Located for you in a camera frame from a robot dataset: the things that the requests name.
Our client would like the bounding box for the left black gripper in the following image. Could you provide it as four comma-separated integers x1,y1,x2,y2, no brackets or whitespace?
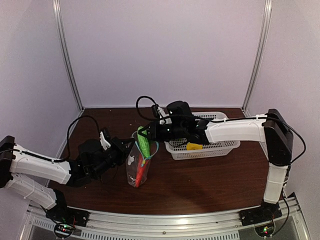
91,135,135,178

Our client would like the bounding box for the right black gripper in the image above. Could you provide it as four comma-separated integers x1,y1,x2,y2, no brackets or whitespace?
139,120,186,143

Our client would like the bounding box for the green toy cucumber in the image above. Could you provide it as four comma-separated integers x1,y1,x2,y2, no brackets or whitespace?
137,126,151,159

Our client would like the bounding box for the clear zip top bag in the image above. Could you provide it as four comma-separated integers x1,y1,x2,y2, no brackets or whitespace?
125,131,159,188

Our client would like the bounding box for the red toy carrot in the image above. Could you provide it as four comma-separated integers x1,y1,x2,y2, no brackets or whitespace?
135,154,146,188

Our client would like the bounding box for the yellow toy lemon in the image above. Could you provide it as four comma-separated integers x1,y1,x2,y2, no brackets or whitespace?
186,142,203,151

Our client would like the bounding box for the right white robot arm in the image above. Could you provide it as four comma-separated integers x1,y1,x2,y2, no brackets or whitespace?
138,100,294,221

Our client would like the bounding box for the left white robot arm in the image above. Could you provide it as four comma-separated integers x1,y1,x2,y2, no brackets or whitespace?
0,135,135,222

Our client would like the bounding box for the white perforated plastic basket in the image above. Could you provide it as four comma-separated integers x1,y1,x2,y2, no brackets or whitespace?
164,111,241,161

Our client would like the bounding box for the left round circuit board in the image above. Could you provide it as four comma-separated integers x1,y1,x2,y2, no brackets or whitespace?
53,223,75,238

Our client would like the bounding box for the round circuit board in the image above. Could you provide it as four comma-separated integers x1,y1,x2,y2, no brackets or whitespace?
53,223,75,238
254,222,275,238

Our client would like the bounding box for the right round circuit board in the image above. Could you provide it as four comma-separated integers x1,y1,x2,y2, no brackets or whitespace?
254,222,275,238

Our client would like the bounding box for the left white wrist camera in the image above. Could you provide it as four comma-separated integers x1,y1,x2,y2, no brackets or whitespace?
99,127,111,150

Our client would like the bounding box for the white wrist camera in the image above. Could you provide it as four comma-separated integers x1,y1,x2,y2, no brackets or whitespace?
99,127,111,150
151,104,172,125

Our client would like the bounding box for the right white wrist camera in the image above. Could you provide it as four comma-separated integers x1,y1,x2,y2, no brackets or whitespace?
151,104,172,125

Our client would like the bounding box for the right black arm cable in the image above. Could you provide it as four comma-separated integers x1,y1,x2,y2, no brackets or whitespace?
135,95,161,123

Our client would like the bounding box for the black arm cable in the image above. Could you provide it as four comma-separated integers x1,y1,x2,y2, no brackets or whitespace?
14,116,103,163
135,95,161,123

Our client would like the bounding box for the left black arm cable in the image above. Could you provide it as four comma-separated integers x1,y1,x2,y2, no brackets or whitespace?
14,116,103,163

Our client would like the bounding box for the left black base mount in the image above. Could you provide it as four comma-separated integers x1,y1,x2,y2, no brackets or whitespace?
45,207,90,227

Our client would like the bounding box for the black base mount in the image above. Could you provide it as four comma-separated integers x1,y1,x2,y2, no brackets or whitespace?
239,200,283,226
45,207,90,227

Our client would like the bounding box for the front aluminium rail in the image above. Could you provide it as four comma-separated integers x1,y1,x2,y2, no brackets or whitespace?
18,196,311,240

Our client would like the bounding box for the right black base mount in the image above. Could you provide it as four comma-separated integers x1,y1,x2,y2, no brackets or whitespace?
239,200,283,226

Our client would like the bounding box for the left aluminium frame post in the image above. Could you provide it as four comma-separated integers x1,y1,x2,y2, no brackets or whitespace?
52,0,84,112

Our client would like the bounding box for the aluminium frame post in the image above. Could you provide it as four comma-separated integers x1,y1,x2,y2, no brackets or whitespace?
241,0,273,116
52,0,84,112

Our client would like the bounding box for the right aluminium frame post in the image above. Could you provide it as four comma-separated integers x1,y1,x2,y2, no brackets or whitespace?
241,0,273,116

